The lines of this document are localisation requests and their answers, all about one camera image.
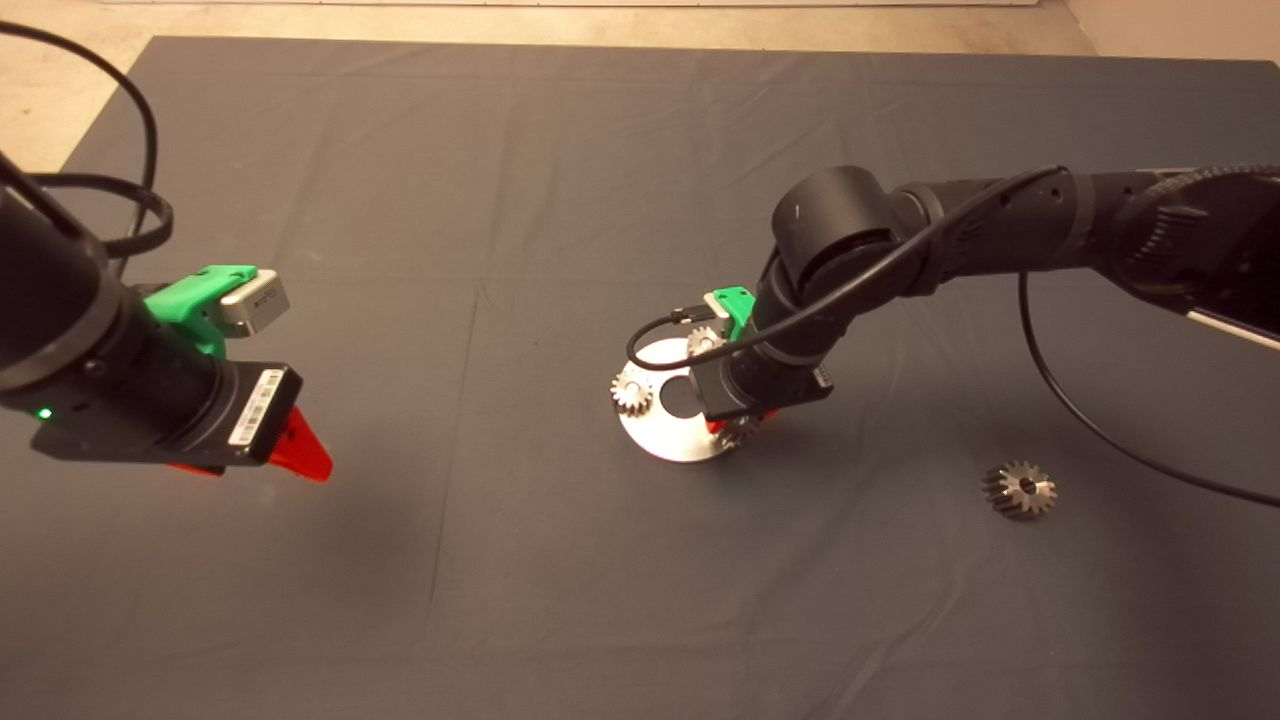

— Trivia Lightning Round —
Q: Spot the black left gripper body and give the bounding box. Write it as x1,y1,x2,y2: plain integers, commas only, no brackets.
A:
30,290,304,472

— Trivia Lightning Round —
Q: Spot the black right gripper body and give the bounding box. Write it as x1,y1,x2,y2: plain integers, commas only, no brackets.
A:
690,352,836,423

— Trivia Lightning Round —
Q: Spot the large steel bevel gear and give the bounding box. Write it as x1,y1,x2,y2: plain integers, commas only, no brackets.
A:
981,460,1059,519

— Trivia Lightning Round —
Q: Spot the round metal plate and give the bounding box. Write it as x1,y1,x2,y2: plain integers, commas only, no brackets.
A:
617,338,739,464

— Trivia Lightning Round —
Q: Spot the dark grey table cloth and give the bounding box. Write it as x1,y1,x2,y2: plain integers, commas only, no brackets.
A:
0,38,1280,720

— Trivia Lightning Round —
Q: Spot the green right camera mount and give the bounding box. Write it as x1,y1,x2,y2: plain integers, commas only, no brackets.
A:
705,287,758,343

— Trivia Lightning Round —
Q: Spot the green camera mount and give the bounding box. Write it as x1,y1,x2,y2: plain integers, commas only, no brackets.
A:
705,287,758,343
142,265,259,358

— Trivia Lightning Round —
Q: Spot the green left camera mount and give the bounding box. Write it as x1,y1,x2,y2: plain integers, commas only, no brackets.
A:
142,265,259,358

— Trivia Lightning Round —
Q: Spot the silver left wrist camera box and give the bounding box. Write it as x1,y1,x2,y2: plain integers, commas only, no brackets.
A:
218,270,291,338

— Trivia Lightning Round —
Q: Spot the thick black left arm hose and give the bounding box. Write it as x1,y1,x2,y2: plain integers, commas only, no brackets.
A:
25,172,174,259

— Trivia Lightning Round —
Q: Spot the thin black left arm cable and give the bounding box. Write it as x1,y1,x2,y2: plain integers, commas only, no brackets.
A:
0,20,159,281

